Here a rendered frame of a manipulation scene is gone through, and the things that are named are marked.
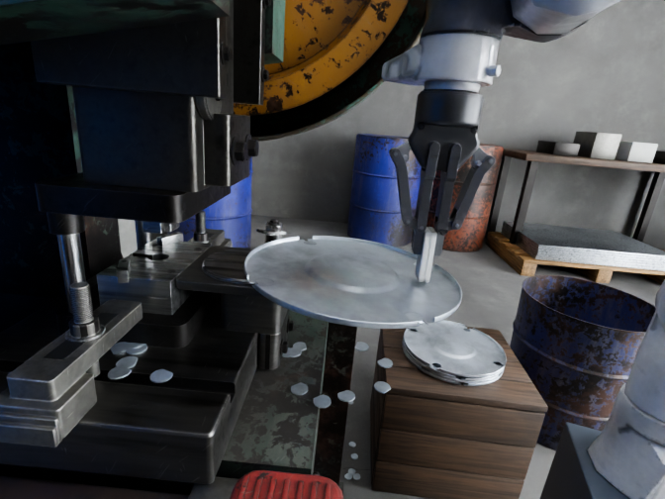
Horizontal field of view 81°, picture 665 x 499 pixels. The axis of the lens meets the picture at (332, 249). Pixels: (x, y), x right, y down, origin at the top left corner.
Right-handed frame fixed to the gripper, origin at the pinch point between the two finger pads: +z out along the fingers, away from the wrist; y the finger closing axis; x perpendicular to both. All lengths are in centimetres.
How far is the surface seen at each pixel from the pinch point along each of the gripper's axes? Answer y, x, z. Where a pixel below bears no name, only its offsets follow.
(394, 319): -4.9, -12.2, 3.7
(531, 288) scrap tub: 62, 90, 39
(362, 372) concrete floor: 1, 87, 82
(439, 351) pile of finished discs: 19, 47, 44
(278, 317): -18.7, -4.9, 8.7
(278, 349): -18.6, -4.7, 13.6
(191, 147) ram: -28.1, -7.9, -12.4
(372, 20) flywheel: -9.3, 32.7, -34.3
